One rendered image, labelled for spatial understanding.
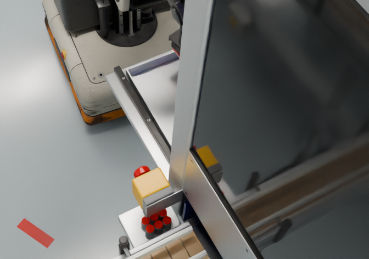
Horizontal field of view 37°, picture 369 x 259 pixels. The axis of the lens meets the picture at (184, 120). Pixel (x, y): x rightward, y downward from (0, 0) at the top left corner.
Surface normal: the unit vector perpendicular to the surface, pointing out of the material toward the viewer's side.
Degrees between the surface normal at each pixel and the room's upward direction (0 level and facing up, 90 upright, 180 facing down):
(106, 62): 0
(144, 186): 0
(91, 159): 0
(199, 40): 90
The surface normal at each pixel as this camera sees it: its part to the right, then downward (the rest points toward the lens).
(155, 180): 0.07, -0.53
